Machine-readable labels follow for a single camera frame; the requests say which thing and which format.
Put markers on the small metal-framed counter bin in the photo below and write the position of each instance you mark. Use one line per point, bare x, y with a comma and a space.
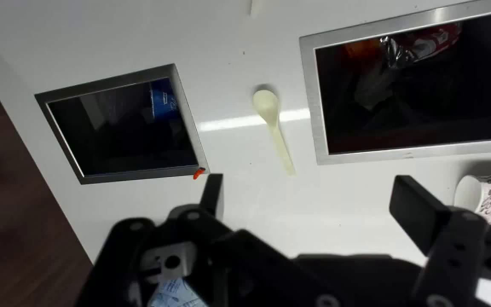
119, 133

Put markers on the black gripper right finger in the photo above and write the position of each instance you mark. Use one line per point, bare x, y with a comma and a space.
450, 249

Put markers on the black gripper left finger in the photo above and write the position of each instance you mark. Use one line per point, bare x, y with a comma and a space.
143, 266

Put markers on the red white crumpled wrapper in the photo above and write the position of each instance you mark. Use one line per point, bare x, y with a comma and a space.
421, 44

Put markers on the large metal-framed counter bin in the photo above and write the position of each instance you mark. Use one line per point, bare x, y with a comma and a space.
426, 108

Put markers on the blue trash wrapper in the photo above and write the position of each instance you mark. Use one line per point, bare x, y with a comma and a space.
162, 99

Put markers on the small orange piece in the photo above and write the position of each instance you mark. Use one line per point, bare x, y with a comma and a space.
198, 172

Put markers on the cream plastic spoon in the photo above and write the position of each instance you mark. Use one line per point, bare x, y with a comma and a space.
268, 104

